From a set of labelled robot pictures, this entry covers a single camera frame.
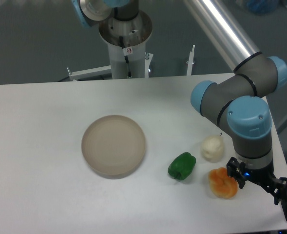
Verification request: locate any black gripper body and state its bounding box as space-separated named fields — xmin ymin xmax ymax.
xmin=240 ymin=160 xmax=275 ymax=187

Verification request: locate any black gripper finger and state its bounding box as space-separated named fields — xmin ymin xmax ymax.
xmin=261 ymin=177 xmax=287 ymax=205
xmin=226 ymin=157 xmax=246 ymax=189

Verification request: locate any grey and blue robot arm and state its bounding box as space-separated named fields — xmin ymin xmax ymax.
xmin=72 ymin=0 xmax=287 ymax=204

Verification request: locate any white garlic bulb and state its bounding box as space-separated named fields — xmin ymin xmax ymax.
xmin=200 ymin=135 xmax=225 ymax=162

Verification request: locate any green bell pepper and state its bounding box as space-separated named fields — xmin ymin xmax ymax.
xmin=167 ymin=152 xmax=196 ymax=181

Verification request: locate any beige round plate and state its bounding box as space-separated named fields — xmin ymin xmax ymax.
xmin=81 ymin=115 xmax=146 ymax=179

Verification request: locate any white right mounting bracket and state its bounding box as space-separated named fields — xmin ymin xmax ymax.
xmin=186 ymin=44 xmax=195 ymax=76

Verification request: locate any white mounting bracket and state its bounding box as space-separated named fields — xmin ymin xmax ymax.
xmin=186 ymin=44 xmax=195 ymax=76
xmin=67 ymin=65 xmax=111 ymax=81

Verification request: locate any black cable on pedestal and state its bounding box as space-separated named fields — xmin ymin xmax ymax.
xmin=118 ymin=36 xmax=132 ymax=78

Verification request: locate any white left mounting bracket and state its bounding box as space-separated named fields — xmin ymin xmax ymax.
xmin=67 ymin=65 xmax=111 ymax=81

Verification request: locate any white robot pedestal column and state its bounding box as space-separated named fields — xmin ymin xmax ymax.
xmin=99 ymin=10 xmax=153 ymax=79

